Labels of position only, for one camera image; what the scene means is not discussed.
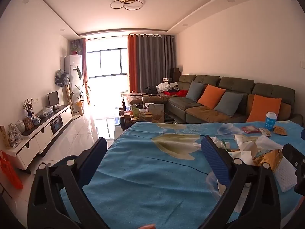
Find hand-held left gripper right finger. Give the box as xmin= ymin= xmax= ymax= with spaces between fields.
xmin=201 ymin=135 xmax=280 ymax=229

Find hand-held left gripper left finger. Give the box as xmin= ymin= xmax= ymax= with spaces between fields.
xmin=27 ymin=137 xmax=108 ymax=229

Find white foam fruit net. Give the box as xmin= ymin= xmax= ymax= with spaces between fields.
xmin=274 ymin=159 xmax=298 ymax=192

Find gold foil snack wrapper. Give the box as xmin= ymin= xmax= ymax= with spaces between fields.
xmin=253 ymin=149 xmax=283 ymax=172

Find white tissue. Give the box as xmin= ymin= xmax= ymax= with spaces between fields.
xmin=255 ymin=135 xmax=284 ymax=158

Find yellow snack wrapper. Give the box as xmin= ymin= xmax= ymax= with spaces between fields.
xmin=274 ymin=125 xmax=287 ymax=136

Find white paper cup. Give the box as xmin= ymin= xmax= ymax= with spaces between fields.
xmin=234 ymin=134 xmax=259 ymax=159

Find blue cup with white lid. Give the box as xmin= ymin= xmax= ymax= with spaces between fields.
xmin=264 ymin=111 xmax=275 ymax=131

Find small crumpled snack wrapper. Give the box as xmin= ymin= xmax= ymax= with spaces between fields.
xmin=258 ymin=127 xmax=272 ymax=137

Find pink snack packet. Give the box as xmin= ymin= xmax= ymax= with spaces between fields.
xmin=242 ymin=126 xmax=261 ymax=134

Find large orange cushion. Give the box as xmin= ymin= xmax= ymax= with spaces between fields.
xmin=246 ymin=94 xmax=282 ymax=123

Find cluster of glass jars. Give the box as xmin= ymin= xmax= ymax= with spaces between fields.
xmin=118 ymin=104 xmax=153 ymax=127

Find tall plant in yellow pot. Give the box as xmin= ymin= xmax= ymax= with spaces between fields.
xmin=71 ymin=67 xmax=92 ymax=116

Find white and black cabinet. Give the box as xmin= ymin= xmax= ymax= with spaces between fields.
xmin=5 ymin=104 xmax=73 ymax=174

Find large blue-grey cushion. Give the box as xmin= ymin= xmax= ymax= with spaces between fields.
xmin=214 ymin=92 xmax=243 ymax=117

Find glass coffee table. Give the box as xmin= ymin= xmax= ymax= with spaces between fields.
xmin=114 ymin=95 xmax=177 ymax=130

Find blue floral blanket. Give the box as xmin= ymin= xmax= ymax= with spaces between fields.
xmin=59 ymin=120 xmax=305 ymax=229

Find small orange cushion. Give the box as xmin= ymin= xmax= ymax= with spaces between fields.
xmin=197 ymin=84 xmax=226 ymax=110

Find clear plastic bag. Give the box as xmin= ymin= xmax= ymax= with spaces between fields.
xmin=38 ymin=105 xmax=54 ymax=118

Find small blue-grey cushion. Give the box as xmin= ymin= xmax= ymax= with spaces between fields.
xmin=185 ymin=81 xmax=205 ymax=102

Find black monitor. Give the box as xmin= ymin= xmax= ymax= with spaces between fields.
xmin=47 ymin=91 xmax=60 ymax=110

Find ornate tin box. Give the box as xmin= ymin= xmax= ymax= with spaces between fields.
xmin=24 ymin=116 xmax=34 ymax=130

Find red cloth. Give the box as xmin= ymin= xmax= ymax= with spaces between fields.
xmin=163 ymin=89 xmax=189 ymax=98

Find green and brown sofa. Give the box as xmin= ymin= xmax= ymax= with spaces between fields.
xmin=124 ymin=74 xmax=303 ymax=124

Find white ceramic jar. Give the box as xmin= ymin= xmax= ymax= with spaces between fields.
xmin=15 ymin=120 xmax=25 ymax=134

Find clear plastic package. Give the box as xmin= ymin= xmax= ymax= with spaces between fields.
xmin=8 ymin=123 xmax=23 ymax=148

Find plant in blue vase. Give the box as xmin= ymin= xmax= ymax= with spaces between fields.
xmin=23 ymin=98 xmax=34 ymax=117

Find white standing air conditioner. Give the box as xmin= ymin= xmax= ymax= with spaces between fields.
xmin=64 ymin=55 xmax=83 ymax=112

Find orange plastic bag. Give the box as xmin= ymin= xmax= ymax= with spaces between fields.
xmin=0 ymin=150 xmax=24 ymax=189

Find covered standing fan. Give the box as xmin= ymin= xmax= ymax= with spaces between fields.
xmin=54 ymin=69 xmax=71 ymax=105

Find grey and orange curtain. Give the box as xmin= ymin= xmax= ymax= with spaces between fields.
xmin=127 ymin=34 xmax=177 ymax=93
xmin=73 ymin=38 xmax=90 ymax=106

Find white clothes pile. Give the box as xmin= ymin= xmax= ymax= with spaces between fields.
xmin=156 ymin=81 xmax=178 ymax=92

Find tall gold box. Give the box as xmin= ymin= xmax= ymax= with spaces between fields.
xmin=0 ymin=125 xmax=11 ymax=148

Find brown cardboard boxes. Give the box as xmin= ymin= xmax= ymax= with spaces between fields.
xmin=170 ymin=67 xmax=183 ymax=83

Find window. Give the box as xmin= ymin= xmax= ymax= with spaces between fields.
xmin=86 ymin=49 xmax=129 ymax=78

